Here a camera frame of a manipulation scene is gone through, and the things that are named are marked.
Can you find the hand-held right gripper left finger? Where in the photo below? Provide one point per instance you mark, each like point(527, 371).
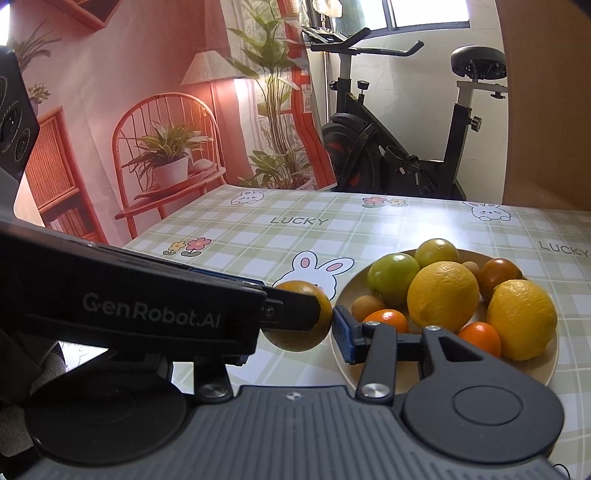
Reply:
point(210, 376)

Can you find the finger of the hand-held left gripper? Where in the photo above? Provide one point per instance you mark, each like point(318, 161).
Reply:
point(231, 278)
point(295, 311)

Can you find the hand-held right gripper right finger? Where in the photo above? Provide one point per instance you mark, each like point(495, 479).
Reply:
point(344, 337)

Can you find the small yellow-orange citrus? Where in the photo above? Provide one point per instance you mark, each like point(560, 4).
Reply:
point(295, 341)

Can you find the orange kumquat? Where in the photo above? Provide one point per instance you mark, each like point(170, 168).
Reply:
point(480, 337)
point(388, 318)

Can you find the green plum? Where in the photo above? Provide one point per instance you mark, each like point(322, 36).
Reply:
point(436, 251)
point(392, 277)

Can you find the large yellow lemon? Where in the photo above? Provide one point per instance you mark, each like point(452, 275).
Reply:
point(521, 318)
point(443, 295)

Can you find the dark orange tangerine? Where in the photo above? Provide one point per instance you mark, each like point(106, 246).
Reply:
point(498, 274)

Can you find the cream round plate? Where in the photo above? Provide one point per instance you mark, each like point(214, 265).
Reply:
point(517, 371)

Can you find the green checked tablecloth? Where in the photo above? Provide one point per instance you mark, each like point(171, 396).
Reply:
point(415, 221)

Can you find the black exercise bike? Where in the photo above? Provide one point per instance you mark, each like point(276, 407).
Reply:
point(355, 152)

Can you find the printed room backdrop poster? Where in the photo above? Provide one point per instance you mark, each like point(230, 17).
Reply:
point(138, 69)

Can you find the brown wooden board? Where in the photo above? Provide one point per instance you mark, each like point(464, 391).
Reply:
point(545, 115)

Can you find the bright window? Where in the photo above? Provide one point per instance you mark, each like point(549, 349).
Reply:
point(429, 14)

